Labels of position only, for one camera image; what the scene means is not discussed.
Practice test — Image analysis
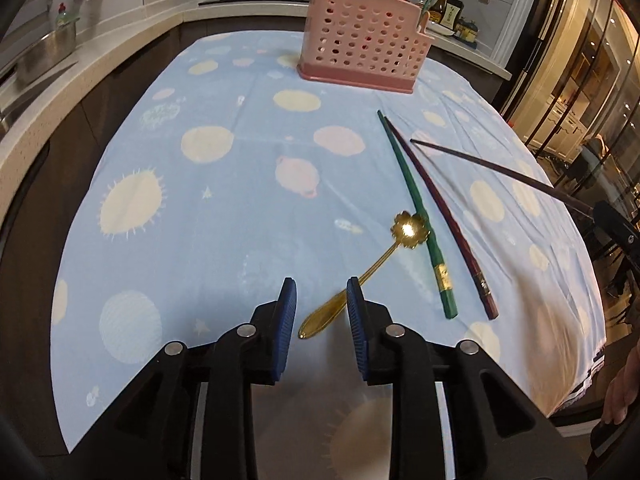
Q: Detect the steel pot on counter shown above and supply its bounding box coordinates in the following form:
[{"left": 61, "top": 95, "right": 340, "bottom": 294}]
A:
[{"left": 15, "top": 18, "right": 78, "bottom": 88}]

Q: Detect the dark soy sauce bottle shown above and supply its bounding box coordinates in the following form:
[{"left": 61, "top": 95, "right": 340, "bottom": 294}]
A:
[{"left": 439, "top": 0, "right": 464, "bottom": 30}]

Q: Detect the dark brown purple chopstick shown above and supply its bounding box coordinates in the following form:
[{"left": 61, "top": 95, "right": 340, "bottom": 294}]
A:
[{"left": 410, "top": 139, "right": 594, "bottom": 220}]

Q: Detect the pink perforated utensil holder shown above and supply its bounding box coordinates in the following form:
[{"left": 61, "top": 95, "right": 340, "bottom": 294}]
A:
[{"left": 297, "top": 0, "right": 432, "bottom": 94}]

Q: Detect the light blue patterned tablecloth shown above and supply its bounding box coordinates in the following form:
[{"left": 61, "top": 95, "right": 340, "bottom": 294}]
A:
[{"left": 51, "top": 32, "right": 605, "bottom": 448}]

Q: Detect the green chopstick gold band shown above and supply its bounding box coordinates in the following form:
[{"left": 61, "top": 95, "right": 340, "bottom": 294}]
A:
[{"left": 376, "top": 109, "right": 459, "bottom": 321}]

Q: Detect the white plate on counter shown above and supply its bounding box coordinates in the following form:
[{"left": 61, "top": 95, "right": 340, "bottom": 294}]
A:
[{"left": 426, "top": 21, "right": 454, "bottom": 37}]

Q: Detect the person right hand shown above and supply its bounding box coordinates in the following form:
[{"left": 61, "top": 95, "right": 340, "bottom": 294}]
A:
[{"left": 601, "top": 344, "right": 640, "bottom": 425}]

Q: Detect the gold flower spoon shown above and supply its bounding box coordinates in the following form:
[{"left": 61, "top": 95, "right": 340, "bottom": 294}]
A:
[{"left": 297, "top": 211, "right": 430, "bottom": 339}]

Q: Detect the green dish soap bottle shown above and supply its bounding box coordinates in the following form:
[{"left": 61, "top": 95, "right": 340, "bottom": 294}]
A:
[{"left": 55, "top": 2, "right": 74, "bottom": 29}]

